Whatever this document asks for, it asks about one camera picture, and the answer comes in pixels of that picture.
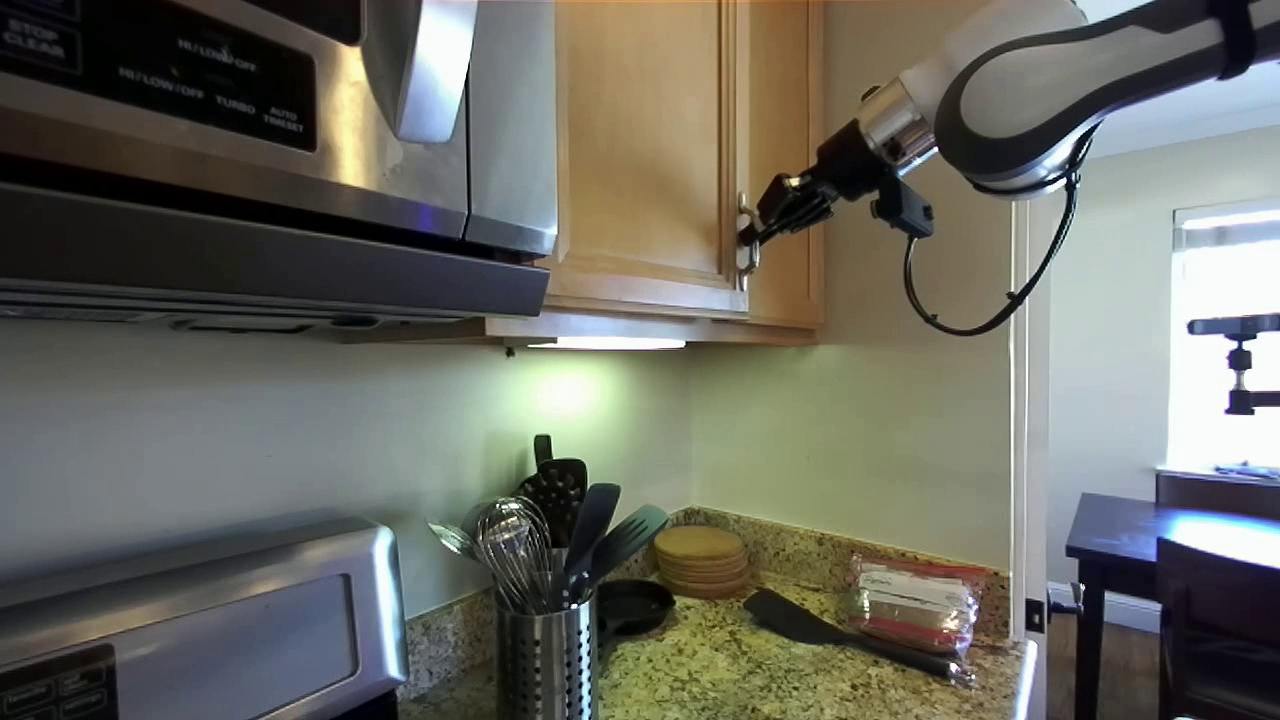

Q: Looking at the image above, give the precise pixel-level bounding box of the black round bowl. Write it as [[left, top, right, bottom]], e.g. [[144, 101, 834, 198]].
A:
[[594, 575, 680, 638]]

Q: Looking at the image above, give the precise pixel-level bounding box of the steel wire whisk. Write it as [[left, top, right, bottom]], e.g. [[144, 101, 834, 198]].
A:
[[463, 490, 558, 610]]

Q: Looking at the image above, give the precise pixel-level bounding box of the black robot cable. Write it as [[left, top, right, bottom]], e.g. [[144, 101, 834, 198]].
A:
[[902, 173, 1081, 341]]

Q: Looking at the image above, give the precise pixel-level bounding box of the black camera on mount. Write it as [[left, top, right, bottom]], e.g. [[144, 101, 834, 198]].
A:
[[1183, 310, 1280, 420]]

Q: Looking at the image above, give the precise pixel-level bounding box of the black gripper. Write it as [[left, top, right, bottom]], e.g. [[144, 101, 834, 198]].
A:
[[735, 118, 890, 251]]

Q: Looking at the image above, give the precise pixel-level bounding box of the silver handle of door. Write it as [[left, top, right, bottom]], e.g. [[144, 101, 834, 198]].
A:
[[732, 205, 759, 281]]

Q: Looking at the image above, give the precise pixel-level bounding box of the dark slotted spatula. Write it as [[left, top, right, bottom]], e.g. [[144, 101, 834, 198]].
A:
[[521, 432, 594, 539]]

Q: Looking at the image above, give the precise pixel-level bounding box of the white door frame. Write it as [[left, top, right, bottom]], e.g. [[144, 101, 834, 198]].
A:
[[1004, 197, 1057, 720]]

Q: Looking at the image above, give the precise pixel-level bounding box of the black flat spatula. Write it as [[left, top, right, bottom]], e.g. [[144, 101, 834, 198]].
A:
[[739, 583, 970, 685]]

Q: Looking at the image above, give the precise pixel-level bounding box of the wooden cabinet door staying shut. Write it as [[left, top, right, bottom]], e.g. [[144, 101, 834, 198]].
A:
[[746, 0, 830, 334]]

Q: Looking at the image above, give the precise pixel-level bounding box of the wooden cabinet door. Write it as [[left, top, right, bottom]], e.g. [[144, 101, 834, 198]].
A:
[[552, 0, 751, 321]]

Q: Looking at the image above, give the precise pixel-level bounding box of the dark wooden table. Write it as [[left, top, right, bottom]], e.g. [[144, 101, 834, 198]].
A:
[[1063, 490, 1280, 720]]

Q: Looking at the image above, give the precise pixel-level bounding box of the silver microwave door handle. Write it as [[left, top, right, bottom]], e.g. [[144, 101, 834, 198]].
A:
[[356, 0, 479, 147]]

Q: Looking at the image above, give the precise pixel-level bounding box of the dark wooden chair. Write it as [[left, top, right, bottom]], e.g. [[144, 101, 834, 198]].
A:
[[1156, 533, 1280, 720]]

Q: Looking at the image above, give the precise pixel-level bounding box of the red packaged food box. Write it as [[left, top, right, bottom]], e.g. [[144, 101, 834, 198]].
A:
[[852, 555, 983, 659]]

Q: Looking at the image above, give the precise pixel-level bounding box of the stainless steel microwave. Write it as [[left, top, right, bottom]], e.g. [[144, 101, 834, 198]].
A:
[[0, 0, 561, 331]]

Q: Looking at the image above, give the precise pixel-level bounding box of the under cabinet light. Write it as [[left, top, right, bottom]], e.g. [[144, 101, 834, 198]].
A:
[[524, 331, 693, 354]]

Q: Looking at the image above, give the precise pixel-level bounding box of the perforated steel holder with whisk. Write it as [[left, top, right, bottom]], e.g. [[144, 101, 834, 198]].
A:
[[498, 594, 599, 720]]

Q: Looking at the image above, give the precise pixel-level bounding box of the bright window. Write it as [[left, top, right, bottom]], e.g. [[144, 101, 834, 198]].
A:
[[1167, 197, 1280, 473]]

